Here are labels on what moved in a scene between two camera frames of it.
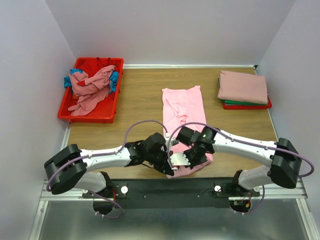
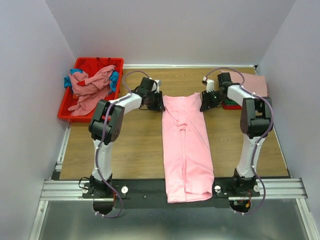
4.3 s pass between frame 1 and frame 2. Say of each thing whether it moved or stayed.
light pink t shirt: moved
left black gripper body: moved
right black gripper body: moved
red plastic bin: stayed
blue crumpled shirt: stayed
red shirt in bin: stayed
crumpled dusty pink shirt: stayed
